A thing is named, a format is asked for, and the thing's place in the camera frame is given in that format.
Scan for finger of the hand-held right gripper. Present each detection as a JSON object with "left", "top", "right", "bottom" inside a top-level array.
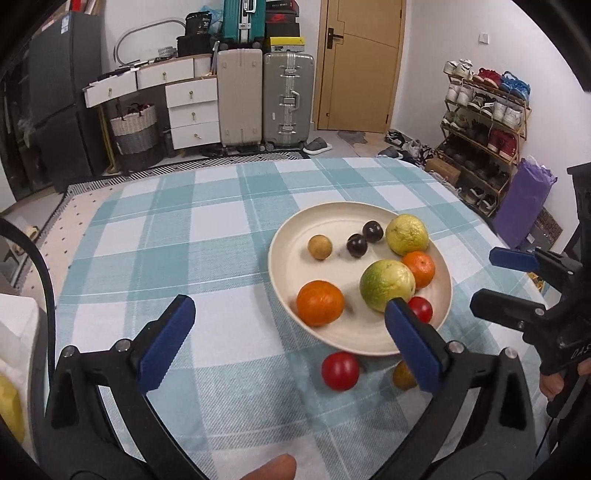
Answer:
[
  {"left": 469, "top": 288, "right": 557, "bottom": 343},
  {"left": 489, "top": 247, "right": 583, "bottom": 289}
]

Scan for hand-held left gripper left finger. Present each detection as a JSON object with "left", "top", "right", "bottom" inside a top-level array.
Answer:
[{"left": 39, "top": 295, "right": 204, "bottom": 480}]

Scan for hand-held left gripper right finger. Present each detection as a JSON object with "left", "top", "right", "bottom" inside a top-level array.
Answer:
[{"left": 383, "top": 298, "right": 548, "bottom": 480}]

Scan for small brown round fruit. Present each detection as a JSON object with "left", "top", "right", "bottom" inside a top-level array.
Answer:
[
  {"left": 393, "top": 360, "right": 419, "bottom": 391},
  {"left": 308, "top": 234, "right": 333, "bottom": 261}
]

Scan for red tomato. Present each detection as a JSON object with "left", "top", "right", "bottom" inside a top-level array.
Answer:
[
  {"left": 407, "top": 296, "right": 434, "bottom": 324},
  {"left": 321, "top": 352, "right": 361, "bottom": 391}
]

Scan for yellow green round fruit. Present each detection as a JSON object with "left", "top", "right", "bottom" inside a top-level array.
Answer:
[
  {"left": 385, "top": 214, "right": 430, "bottom": 256},
  {"left": 359, "top": 259, "right": 416, "bottom": 313}
]

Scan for small orange mandarin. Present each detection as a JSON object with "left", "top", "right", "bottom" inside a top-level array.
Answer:
[{"left": 401, "top": 250, "right": 436, "bottom": 289}]

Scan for large orange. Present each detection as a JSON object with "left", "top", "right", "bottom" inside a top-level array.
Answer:
[{"left": 296, "top": 280, "right": 345, "bottom": 328}]

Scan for cream round plate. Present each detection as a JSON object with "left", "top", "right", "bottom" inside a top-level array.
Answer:
[{"left": 269, "top": 202, "right": 452, "bottom": 356}]

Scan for person's right hand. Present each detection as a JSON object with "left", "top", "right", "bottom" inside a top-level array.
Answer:
[{"left": 539, "top": 360, "right": 591, "bottom": 416}]

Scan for person's left hand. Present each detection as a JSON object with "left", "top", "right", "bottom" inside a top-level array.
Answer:
[{"left": 240, "top": 453, "right": 296, "bottom": 480}]

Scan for dark patterned box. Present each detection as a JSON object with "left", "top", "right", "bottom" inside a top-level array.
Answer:
[{"left": 526, "top": 208, "right": 564, "bottom": 245}]

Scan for purple bag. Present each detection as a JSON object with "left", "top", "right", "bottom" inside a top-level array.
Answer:
[{"left": 493, "top": 157, "right": 558, "bottom": 250}]

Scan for teal white checked tablecloth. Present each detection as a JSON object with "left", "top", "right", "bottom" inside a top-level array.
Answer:
[{"left": 46, "top": 157, "right": 550, "bottom": 480}]

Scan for cardboard box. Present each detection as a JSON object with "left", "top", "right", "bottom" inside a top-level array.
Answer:
[{"left": 425, "top": 158, "right": 461, "bottom": 185}]

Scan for wooden shoe rack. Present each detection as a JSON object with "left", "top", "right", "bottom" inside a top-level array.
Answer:
[{"left": 436, "top": 60, "right": 532, "bottom": 217}]

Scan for white plastic bag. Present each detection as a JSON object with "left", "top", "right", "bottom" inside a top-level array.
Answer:
[{"left": 0, "top": 293, "right": 41, "bottom": 372}]

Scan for rows of assorted shoes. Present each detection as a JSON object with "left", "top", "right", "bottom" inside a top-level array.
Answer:
[{"left": 438, "top": 59, "right": 531, "bottom": 215}]

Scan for scattered pile of sneakers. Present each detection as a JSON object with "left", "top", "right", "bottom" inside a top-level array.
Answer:
[{"left": 376, "top": 129, "right": 435, "bottom": 162}]

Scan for yellow object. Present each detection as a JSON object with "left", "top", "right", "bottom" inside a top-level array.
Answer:
[{"left": 0, "top": 374, "right": 26, "bottom": 444}]

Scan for woven grey white basket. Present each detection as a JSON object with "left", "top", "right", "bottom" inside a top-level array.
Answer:
[{"left": 109, "top": 104, "right": 160, "bottom": 172}]

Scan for white drawer chest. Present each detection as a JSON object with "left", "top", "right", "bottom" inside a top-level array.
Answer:
[{"left": 165, "top": 78, "right": 221, "bottom": 149}]

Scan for wooden door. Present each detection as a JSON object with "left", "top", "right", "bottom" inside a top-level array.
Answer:
[{"left": 314, "top": 0, "right": 407, "bottom": 134}]

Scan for dark glass cabinet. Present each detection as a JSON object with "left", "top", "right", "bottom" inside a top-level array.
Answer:
[{"left": 0, "top": 60, "right": 47, "bottom": 204}]

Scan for beige suitcase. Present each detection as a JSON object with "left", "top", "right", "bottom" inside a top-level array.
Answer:
[{"left": 217, "top": 48, "right": 265, "bottom": 151}]

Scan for white wooden vanity desk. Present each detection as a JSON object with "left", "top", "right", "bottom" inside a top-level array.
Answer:
[{"left": 83, "top": 54, "right": 218, "bottom": 175}]

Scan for dark grey refrigerator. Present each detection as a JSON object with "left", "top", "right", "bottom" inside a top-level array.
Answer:
[{"left": 25, "top": 11, "right": 109, "bottom": 185}]

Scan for silver suitcase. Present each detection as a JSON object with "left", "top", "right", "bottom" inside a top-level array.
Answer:
[{"left": 263, "top": 52, "right": 315, "bottom": 149}]

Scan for black storage box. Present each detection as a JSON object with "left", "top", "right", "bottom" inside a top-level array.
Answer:
[{"left": 177, "top": 34, "right": 214, "bottom": 58}]

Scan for yellow black box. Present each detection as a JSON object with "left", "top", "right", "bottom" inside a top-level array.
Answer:
[{"left": 268, "top": 37, "right": 308, "bottom": 54}]

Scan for black printed bag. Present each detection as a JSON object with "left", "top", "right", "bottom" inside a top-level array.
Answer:
[{"left": 185, "top": 12, "right": 214, "bottom": 38}]

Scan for blue plastic bag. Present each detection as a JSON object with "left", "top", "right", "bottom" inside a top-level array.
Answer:
[{"left": 198, "top": 2, "right": 225, "bottom": 35}]

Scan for teal suitcase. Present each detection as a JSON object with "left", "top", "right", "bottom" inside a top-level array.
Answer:
[{"left": 223, "top": 0, "right": 267, "bottom": 47}]

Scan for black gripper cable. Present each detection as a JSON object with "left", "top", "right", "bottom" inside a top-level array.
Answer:
[{"left": 0, "top": 217, "right": 58, "bottom": 319}]

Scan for silver arched frame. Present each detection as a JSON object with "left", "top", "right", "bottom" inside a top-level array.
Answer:
[{"left": 114, "top": 17, "right": 185, "bottom": 70}]

